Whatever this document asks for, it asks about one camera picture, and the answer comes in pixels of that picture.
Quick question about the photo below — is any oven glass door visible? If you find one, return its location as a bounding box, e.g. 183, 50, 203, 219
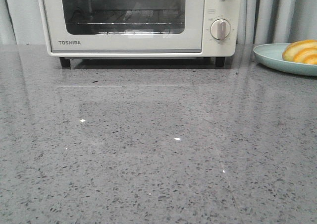
42, 0, 204, 53

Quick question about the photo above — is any golden croissant bread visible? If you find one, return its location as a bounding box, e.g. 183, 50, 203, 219
282, 40, 317, 65

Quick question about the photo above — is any lower oven knob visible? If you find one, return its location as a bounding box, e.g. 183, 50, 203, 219
210, 19, 231, 40

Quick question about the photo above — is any cream Toshiba toaster oven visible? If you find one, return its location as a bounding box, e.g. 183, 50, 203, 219
38, 0, 241, 67

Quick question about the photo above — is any light green plate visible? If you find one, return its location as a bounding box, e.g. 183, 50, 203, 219
253, 43, 317, 77

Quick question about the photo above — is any grey curtain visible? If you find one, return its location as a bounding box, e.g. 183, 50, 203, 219
237, 0, 317, 44

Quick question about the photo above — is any metal wire oven rack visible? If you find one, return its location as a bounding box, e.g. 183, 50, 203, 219
69, 9, 185, 35

